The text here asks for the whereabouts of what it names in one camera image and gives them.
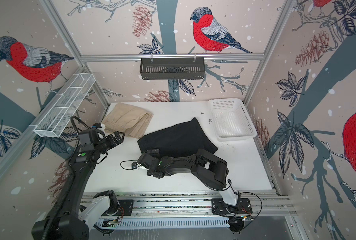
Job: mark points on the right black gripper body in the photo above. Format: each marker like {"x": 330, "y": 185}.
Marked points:
{"x": 156, "y": 154}

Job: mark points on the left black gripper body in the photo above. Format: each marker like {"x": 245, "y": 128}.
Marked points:
{"x": 110, "y": 142}

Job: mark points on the beige drawstring shorts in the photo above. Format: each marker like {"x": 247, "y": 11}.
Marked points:
{"x": 128, "y": 119}

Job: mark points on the black shorts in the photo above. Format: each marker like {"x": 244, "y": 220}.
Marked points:
{"x": 180, "y": 140}

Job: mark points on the white plastic laundry basket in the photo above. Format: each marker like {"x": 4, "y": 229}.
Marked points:
{"x": 231, "y": 121}

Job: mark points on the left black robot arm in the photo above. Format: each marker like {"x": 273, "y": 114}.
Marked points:
{"x": 65, "y": 221}

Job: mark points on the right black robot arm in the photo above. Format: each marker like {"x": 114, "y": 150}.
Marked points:
{"x": 208, "y": 168}

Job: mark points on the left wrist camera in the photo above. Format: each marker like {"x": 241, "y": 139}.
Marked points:
{"x": 99, "y": 126}

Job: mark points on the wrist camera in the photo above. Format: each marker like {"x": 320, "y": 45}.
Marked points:
{"x": 135, "y": 166}
{"x": 99, "y": 126}

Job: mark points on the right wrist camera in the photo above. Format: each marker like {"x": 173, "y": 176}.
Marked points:
{"x": 135, "y": 166}

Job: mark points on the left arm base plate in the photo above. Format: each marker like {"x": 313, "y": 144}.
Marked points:
{"x": 125, "y": 208}

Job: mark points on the white wire mesh shelf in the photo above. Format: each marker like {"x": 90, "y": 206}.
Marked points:
{"x": 67, "y": 102}

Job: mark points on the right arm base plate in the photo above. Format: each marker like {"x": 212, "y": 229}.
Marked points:
{"x": 220, "y": 208}

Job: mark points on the black hanging wire basket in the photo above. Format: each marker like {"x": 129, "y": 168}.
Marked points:
{"x": 172, "y": 69}

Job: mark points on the horizontal aluminium frame bar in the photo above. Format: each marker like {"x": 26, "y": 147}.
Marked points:
{"x": 135, "y": 58}

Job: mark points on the aluminium mounting rail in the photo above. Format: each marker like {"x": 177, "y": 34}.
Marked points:
{"x": 199, "y": 205}

